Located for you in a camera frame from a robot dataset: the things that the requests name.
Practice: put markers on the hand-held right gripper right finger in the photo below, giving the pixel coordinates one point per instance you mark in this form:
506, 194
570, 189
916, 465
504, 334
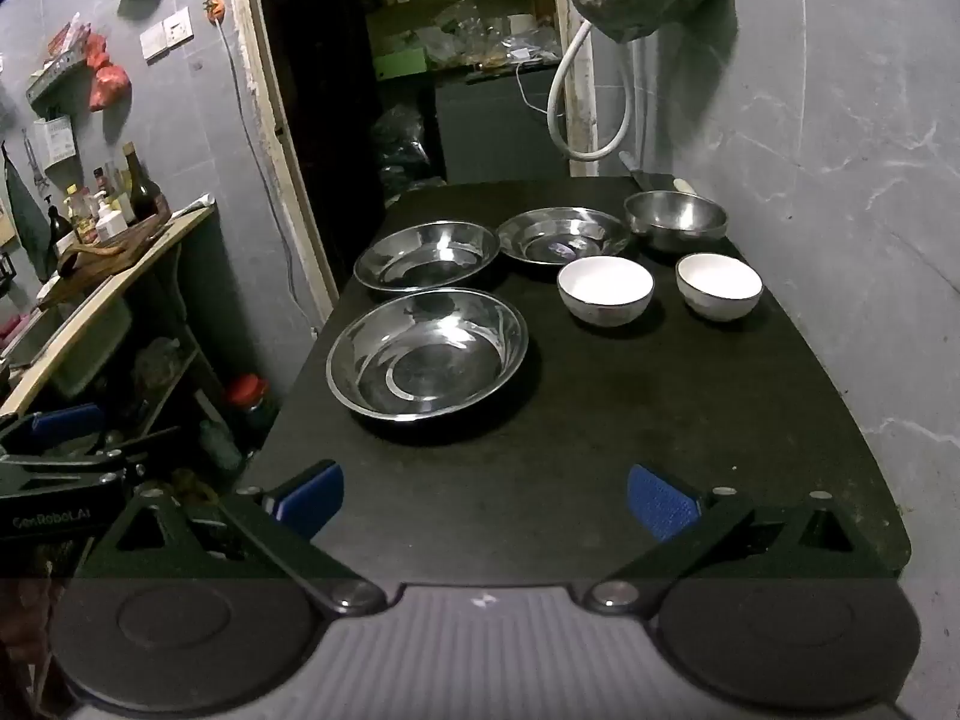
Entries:
660, 510

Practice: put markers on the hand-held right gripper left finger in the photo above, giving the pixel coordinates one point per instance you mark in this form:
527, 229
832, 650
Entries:
311, 499

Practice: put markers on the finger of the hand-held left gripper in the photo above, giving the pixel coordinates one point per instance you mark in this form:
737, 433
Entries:
67, 421
139, 446

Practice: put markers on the large stainless steel plate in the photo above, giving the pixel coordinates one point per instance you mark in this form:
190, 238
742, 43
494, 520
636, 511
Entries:
427, 356

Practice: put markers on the white ceramic bowl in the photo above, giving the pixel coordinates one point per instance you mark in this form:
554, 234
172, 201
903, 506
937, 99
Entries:
606, 289
718, 285

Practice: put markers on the steel plate with sticker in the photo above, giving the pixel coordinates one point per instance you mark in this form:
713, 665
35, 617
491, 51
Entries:
562, 236

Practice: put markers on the stainless steel bowl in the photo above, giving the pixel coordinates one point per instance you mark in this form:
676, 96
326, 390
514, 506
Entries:
675, 219

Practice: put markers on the green bottle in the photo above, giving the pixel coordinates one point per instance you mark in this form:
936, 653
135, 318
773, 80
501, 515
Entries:
217, 446

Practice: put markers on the dark jar with red lid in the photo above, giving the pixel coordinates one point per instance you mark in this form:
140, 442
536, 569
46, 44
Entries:
247, 399

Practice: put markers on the wooden counter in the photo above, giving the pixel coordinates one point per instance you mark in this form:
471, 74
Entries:
90, 300

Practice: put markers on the wooden cutting board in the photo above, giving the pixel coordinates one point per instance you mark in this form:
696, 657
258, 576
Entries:
112, 244

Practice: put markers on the hanging green cloth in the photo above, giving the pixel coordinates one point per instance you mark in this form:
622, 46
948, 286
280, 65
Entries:
22, 221

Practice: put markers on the small white bottle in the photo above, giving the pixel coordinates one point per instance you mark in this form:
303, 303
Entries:
112, 221

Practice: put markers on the dark glass bottle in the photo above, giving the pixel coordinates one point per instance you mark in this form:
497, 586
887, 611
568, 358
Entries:
142, 191

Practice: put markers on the rolled white paper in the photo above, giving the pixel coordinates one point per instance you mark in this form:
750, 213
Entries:
195, 204

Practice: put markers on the red plastic bags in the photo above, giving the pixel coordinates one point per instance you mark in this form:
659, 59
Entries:
105, 75

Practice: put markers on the black cabinet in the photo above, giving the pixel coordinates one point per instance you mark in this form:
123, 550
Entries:
499, 127

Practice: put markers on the orange plug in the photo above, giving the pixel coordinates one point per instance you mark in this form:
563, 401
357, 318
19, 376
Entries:
215, 7

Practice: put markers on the green box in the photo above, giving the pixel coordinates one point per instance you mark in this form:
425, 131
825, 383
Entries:
401, 60

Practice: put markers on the wall shelf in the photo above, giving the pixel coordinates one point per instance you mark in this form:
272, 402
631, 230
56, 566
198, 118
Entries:
52, 75

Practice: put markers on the pale door frame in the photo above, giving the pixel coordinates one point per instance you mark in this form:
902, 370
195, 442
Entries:
277, 127

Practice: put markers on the white wall socket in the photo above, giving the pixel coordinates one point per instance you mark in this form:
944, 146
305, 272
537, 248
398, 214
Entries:
169, 34

